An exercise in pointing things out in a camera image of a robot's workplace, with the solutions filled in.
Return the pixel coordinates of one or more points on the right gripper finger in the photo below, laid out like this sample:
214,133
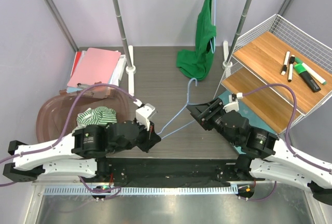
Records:
211,105
198,112

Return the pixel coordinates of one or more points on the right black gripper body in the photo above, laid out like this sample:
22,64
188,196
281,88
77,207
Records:
209,121

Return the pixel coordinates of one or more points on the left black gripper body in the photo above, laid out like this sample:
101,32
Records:
143,137

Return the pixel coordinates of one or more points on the light blue wire hanger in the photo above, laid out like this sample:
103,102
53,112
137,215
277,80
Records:
189,95

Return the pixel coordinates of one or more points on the green white striped tank top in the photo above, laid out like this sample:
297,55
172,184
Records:
98,116

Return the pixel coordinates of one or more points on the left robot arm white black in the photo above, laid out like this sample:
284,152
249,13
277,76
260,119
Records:
81,153

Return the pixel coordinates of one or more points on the teal cutting mat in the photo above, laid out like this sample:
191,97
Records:
245,111

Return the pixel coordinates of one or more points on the small white black marker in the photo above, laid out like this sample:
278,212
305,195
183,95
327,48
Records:
290,72

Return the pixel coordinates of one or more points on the stack of papers folders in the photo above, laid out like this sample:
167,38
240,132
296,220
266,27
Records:
116,71

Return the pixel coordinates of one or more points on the green black highlighter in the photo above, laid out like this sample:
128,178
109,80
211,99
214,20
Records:
307,78

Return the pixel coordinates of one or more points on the brown translucent plastic basin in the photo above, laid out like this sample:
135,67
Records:
53,114

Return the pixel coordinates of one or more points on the white green capped marker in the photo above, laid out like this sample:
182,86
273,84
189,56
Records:
314,74

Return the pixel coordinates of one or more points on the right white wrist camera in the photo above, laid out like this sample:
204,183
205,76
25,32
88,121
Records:
233,102

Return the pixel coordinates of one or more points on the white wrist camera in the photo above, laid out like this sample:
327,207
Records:
144,113
233,102

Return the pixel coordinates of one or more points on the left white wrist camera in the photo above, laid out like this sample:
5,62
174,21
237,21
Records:
144,113

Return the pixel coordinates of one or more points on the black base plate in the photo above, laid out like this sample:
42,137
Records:
171,173

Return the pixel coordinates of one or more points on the white slotted cable duct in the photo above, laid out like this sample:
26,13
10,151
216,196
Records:
130,191

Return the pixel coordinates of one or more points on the white wire wooden shelf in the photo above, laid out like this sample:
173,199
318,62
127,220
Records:
257,60

